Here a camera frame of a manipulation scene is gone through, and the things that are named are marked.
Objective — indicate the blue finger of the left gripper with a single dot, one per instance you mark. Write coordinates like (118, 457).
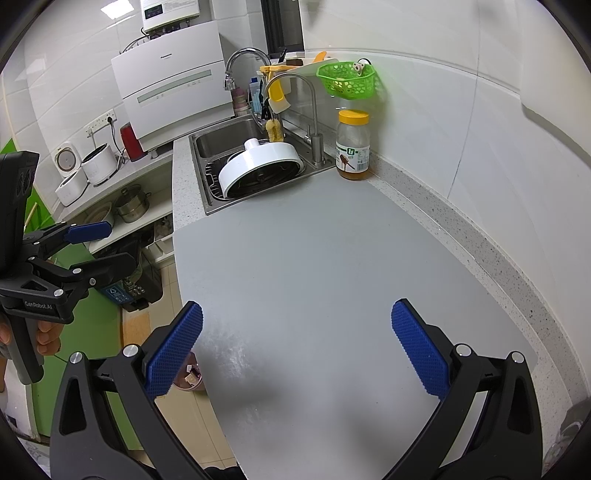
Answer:
(88, 232)
(105, 271)

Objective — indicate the white rice cooker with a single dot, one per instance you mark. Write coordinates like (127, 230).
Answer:
(99, 165)

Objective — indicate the black dual recycling bin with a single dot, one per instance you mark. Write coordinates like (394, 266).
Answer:
(137, 291)

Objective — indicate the white water heater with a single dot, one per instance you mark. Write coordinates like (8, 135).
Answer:
(158, 13)

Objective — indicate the steel stock pot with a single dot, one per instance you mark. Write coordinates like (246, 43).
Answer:
(132, 203)

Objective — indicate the yellow sink sponge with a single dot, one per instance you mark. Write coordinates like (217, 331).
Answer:
(274, 130)

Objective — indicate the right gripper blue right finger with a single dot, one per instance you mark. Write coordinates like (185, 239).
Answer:
(426, 347)

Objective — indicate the honey jar yellow lid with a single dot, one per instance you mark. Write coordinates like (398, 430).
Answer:
(353, 144)

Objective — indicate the yellow sponge brush hanging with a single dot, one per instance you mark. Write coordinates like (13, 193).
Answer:
(279, 89)

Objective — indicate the white countertop dishwasher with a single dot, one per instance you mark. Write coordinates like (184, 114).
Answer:
(173, 85)

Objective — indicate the white small cooker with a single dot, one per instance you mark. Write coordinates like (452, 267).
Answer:
(74, 181)

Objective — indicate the person left hand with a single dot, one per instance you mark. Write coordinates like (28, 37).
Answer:
(47, 337)

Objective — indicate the light blue basin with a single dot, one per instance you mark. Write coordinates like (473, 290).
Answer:
(101, 213)

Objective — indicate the stainless steel sink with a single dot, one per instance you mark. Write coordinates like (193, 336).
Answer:
(217, 146)

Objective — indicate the white storage drawer right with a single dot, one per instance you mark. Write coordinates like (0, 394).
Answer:
(160, 251)

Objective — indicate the red canister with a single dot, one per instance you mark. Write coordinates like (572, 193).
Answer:
(131, 143)

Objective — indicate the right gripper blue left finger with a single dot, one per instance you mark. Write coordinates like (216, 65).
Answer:
(167, 348)

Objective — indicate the green plastic basket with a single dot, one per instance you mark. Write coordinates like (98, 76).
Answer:
(348, 80)

